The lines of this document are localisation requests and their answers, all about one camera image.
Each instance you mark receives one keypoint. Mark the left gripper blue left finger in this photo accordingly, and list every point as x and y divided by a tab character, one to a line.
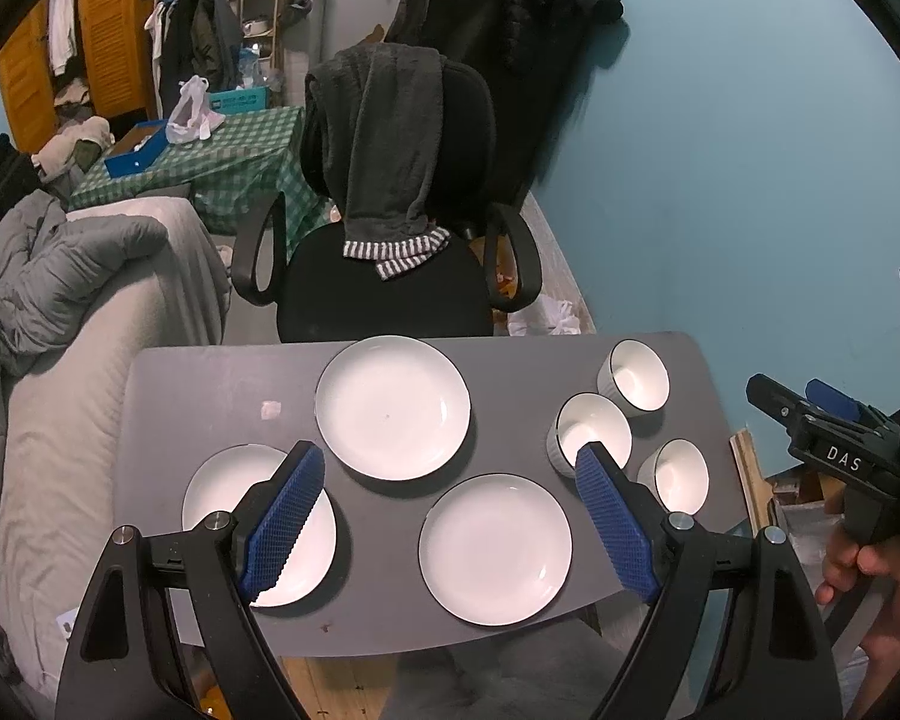
271	515

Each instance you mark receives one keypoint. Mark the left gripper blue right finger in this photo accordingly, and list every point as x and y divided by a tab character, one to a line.
600	485

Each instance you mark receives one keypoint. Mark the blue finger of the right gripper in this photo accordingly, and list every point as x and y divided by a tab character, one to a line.
834	402
776	401

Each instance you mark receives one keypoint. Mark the white plate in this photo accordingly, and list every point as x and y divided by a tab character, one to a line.
392	408
223	480
495	550

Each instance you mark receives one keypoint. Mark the white ribbed bowl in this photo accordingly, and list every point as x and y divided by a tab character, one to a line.
678	476
634	378
586	418

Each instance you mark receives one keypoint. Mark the person's right hand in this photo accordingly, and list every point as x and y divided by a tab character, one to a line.
845	561

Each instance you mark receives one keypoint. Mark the white crumpled bag on floor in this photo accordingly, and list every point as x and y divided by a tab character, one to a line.
546	316

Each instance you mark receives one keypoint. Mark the grey bed with sheet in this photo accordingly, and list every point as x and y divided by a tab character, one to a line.
56	506

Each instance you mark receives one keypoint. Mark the black office chair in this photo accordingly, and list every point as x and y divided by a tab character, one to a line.
490	266

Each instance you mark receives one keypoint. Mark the grey crumpled duvet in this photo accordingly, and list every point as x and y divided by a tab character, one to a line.
52	268

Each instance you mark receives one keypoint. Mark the green checkered tablecloth table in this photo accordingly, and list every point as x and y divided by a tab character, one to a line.
248	155

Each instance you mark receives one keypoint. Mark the blue cardboard box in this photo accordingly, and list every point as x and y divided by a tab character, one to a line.
138	150

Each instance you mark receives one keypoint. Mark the white plastic bag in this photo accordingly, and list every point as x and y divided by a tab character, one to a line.
193	119

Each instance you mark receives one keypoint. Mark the dark grey towel striped edge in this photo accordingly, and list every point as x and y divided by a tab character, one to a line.
372	133

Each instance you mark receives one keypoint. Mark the hanging clothes rack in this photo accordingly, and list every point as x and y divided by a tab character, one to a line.
192	38

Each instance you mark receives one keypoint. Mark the orange louvered wardrobe door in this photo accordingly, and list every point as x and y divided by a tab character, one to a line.
111	47

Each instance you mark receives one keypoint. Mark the wooden board by wall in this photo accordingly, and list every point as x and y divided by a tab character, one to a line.
757	492

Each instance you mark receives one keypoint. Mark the black coats on wall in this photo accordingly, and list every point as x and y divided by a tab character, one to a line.
525	50

